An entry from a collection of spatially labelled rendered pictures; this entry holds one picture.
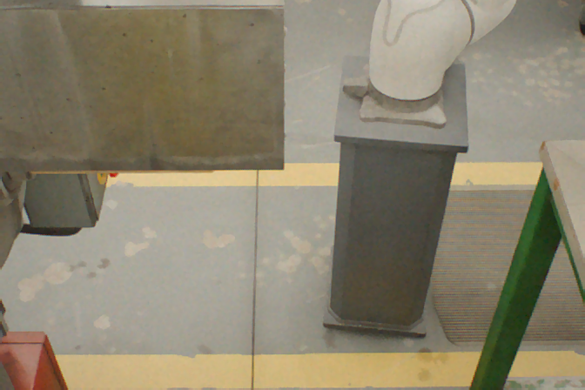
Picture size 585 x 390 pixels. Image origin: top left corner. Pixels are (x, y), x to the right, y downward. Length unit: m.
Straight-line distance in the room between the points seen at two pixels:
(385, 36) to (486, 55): 1.55
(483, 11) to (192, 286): 1.11
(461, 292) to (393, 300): 0.28
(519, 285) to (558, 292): 0.82
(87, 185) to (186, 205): 1.33
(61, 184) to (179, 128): 0.59
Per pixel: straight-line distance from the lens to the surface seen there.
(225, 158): 0.58
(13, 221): 0.88
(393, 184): 1.74
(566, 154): 1.33
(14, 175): 0.82
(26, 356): 1.46
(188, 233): 2.38
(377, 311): 2.11
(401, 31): 1.55
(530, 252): 1.45
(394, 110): 1.66
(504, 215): 2.49
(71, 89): 0.55
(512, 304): 1.57
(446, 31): 1.58
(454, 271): 2.32
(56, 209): 1.17
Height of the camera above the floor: 1.80
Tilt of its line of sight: 46 degrees down
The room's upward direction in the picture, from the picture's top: 1 degrees clockwise
